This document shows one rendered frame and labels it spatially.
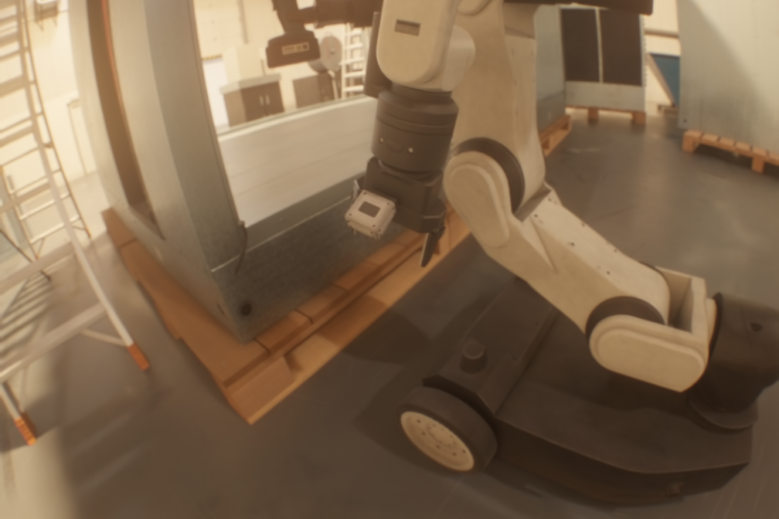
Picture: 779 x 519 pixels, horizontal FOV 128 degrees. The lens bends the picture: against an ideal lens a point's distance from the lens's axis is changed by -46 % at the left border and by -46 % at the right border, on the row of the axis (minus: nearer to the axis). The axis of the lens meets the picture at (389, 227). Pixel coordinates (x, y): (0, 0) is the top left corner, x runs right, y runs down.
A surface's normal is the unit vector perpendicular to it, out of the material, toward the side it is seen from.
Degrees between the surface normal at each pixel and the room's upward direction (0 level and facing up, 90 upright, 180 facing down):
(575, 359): 0
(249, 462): 0
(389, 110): 86
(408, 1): 91
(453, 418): 18
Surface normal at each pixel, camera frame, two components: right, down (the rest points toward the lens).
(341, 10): 0.29, 0.38
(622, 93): -0.51, 0.43
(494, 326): -0.12, -0.90
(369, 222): -0.11, -0.46
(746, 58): -0.84, 0.32
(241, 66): 0.79, 0.18
